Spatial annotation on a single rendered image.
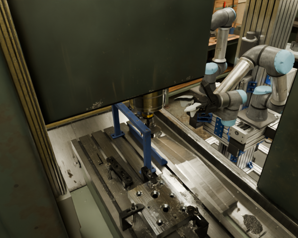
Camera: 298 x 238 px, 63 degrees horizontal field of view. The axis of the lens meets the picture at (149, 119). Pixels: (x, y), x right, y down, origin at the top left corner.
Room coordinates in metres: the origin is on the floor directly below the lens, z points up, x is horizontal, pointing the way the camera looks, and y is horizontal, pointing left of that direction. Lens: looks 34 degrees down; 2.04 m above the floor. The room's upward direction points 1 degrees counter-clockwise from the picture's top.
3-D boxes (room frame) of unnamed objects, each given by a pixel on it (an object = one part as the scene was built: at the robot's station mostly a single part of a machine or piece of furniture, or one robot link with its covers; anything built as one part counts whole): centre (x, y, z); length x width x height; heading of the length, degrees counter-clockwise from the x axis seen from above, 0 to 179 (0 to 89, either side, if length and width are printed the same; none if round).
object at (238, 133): (1.49, -0.79, 0.95); 0.40 x 0.13 x 0.09; 124
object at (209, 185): (1.30, -0.24, 0.70); 0.90 x 0.30 x 0.16; 31
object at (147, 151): (1.09, 0.01, 1.05); 0.10 x 0.05 x 0.30; 121
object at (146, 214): (0.80, -0.05, 0.96); 0.29 x 0.23 x 0.05; 31
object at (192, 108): (0.94, -0.20, 1.44); 0.09 x 0.03 x 0.06; 133
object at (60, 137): (1.48, 0.33, 0.75); 0.89 x 0.70 x 0.26; 121
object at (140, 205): (0.74, 0.09, 0.97); 0.13 x 0.03 x 0.15; 121
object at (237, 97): (1.07, -0.43, 1.43); 0.11 x 0.08 x 0.09; 109
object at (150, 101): (0.92, 0.00, 1.56); 0.16 x 0.16 x 0.12
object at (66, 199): (0.69, 0.39, 1.16); 0.48 x 0.05 x 0.51; 31
